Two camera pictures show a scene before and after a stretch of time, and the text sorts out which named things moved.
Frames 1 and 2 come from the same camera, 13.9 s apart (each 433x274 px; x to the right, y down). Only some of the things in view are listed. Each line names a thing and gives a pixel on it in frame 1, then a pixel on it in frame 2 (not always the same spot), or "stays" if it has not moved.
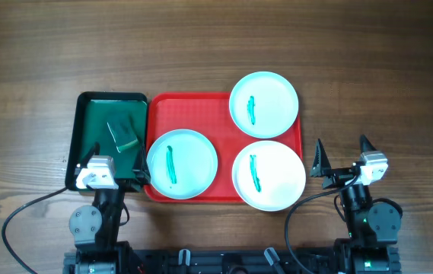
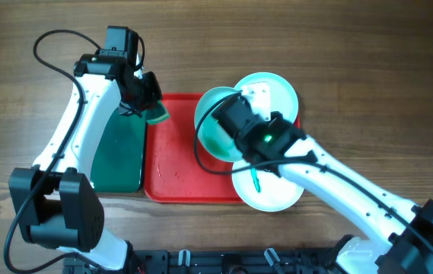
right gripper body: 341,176 to 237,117
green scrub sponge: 123,132 to 157,115
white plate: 269,176 stays
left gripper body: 131,184 to 144,93
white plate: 182,164 to 217,139
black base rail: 321,260 stays
